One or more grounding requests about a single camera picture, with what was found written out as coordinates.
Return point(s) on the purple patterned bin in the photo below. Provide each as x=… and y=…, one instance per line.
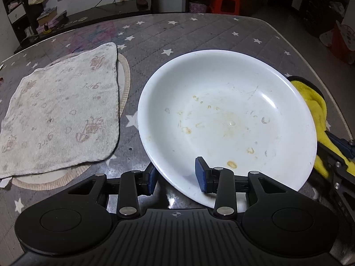
x=197, y=6

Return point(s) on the yellow cloth with black trim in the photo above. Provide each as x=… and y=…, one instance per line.
x=314, y=108

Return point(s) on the stack of books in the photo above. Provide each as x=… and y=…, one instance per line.
x=51, y=18

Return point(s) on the red container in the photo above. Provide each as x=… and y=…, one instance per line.
x=345, y=52

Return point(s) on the grey star-printed tablecloth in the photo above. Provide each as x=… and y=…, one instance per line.
x=194, y=33

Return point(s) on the round beige-rimmed mat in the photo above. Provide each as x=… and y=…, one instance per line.
x=126, y=74

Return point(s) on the white printed towel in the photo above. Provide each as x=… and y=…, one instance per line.
x=61, y=108

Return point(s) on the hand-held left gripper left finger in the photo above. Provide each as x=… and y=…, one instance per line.
x=152, y=182

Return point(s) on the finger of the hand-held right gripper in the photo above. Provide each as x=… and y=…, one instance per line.
x=342, y=188
x=342, y=145

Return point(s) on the dark television stand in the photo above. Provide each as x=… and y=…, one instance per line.
x=111, y=8

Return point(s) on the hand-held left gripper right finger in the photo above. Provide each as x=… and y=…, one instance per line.
x=200, y=176

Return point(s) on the red plastic stool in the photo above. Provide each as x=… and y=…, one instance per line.
x=224, y=1

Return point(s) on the white round plate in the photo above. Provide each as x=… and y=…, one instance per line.
x=222, y=102

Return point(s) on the dark shelf unit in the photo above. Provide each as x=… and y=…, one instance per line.
x=14, y=13

